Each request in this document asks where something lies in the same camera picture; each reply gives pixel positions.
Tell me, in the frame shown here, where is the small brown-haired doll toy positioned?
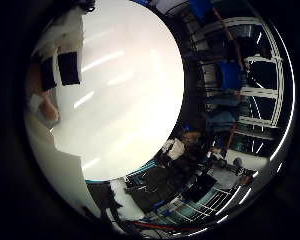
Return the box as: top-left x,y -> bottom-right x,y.
25,63 -> 60,124

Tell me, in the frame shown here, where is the teal blue slatted rack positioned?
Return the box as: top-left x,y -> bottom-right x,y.
124,159 -> 158,183

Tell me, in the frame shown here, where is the blue-grey jacket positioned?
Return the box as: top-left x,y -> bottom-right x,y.
205,109 -> 238,132

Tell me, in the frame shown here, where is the orange curved pole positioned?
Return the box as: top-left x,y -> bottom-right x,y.
211,7 -> 246,152

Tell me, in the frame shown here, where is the seated person in grey shirt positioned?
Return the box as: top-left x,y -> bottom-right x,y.
208,165 -> 255,192

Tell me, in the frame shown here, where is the red cable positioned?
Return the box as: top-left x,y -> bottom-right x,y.
132,220 -> 199,234

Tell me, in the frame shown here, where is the white metal frame rack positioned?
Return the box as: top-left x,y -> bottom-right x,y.
194,16 -> 286,141

